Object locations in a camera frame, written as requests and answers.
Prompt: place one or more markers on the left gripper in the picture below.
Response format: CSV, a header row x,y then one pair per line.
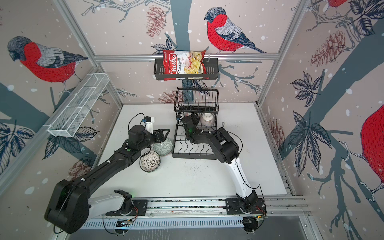
x,y
163,138

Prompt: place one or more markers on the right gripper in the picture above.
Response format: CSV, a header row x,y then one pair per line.
x,y
195,117

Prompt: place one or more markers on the pink striped bowl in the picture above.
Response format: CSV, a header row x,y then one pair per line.
x,y
207,119

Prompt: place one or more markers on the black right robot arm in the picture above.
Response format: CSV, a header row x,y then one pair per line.
x,y
227,151

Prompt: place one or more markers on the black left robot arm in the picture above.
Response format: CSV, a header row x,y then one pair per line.
x,y
70,205

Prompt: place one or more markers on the green patterned bowl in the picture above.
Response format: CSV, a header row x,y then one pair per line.
x,y
163,148

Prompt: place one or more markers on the black white lattice bowl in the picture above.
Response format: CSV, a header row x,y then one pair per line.
x,y
150,162

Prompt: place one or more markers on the red cassava chips bag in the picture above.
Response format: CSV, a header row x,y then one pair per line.
x,y
183,62

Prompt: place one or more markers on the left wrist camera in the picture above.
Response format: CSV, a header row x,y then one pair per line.
x,y
149,121

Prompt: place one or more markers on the black wire dish rack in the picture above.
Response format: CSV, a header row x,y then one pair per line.
x,y
187,102

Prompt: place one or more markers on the black wall basket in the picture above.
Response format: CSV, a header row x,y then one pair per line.
x,y
209,70

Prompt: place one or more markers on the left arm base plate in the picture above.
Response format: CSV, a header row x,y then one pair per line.
x,y
135,208

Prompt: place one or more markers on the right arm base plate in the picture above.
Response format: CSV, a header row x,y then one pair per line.
x,y
238,207

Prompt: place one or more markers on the white mesh wall shelf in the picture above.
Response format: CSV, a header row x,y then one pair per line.
x,y
81,101

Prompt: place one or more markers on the aluminium mounting rail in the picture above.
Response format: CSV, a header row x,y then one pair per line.
x,y
276,205

